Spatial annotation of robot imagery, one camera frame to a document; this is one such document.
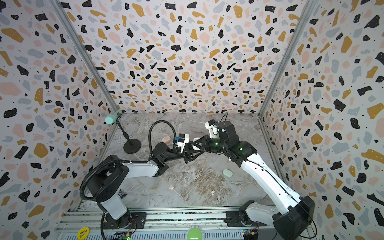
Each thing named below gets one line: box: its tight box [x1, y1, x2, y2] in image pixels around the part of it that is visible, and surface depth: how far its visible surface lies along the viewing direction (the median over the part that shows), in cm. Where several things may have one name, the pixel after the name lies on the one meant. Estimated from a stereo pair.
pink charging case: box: [162, 136, 171, 143], surface depth 105 cm
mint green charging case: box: [223, 169, 233, 177], surface depth 91 cm
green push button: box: [186, 225, 205, 240], surface depth 71 cm
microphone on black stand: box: [105, 110, 142, 154], surface depth 102 cm
